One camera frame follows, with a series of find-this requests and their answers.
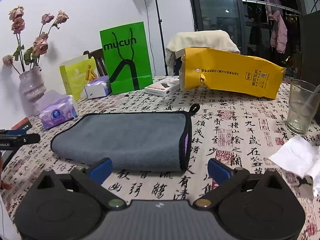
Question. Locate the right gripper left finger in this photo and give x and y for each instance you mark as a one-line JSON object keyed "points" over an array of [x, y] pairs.
{"points": [[67, 206]]}

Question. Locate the pink jacket on rack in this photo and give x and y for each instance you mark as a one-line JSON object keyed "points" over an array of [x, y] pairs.
{"points": [[279, 33]]}

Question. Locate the black speaker box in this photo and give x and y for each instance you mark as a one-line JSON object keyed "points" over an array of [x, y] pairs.
{"points": [[310, 40]]}

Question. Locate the metal clothes rack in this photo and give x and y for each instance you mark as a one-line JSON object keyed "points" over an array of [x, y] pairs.
{"points": [[273, 5]]}

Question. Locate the green mucun paper bag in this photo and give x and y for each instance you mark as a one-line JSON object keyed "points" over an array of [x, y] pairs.
{"points": [[126, 57]]}

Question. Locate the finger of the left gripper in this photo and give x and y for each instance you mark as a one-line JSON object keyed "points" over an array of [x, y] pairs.
{"points": [[14, 139]]}

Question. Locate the clear drinking glass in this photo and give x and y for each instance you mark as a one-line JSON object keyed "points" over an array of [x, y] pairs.
{"points": [[303, 106]]}

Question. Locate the white red flat box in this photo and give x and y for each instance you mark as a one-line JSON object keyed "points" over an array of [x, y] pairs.
{"points": [[164, 87]]}

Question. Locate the dark wooden chair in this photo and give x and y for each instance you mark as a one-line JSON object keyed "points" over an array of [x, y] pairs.
{"points": [[99, 60]]}

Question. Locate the small white tissue pack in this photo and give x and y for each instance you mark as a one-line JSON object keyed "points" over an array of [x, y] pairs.
{"points": [[98, 88]]}

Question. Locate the lime green carton box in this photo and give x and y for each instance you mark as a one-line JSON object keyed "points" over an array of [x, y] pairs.
{"points": [[76, 73]]}

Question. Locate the crumpled white tissue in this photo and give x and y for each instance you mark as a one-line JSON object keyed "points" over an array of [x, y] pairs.
{"points": [[301, 158]]}

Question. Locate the calligraphy print tablecloth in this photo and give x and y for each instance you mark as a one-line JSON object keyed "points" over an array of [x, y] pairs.
{"points": [[236, 129]]}

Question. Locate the purple ceramic vase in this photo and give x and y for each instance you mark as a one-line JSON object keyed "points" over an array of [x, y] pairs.
{"points": [[31, 89]]}

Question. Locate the yellow paper bag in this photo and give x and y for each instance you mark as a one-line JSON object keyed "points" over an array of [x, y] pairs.
{"points": [[222, 70]]}

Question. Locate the grey microfibre towel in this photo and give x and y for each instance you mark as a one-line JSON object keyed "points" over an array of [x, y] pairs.
{"points": [[135, 141]]}

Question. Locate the red green small box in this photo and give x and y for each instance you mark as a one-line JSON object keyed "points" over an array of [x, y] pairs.
{"points": [[24, 124]]}

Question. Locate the purple tissue pack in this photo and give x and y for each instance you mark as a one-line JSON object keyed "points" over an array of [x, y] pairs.
{"points": [[55, 109]]}

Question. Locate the cream cloth on chair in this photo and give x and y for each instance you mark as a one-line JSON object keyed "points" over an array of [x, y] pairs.
{"points": [[215, 39]]}

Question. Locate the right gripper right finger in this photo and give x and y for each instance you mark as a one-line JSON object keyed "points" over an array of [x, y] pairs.
{"points": [[252, 206]]}

